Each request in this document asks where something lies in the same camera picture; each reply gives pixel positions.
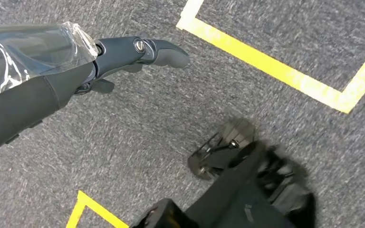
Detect yellow floor tape square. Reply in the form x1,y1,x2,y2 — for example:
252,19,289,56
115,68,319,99
65,190,130,228
176,0,365,114

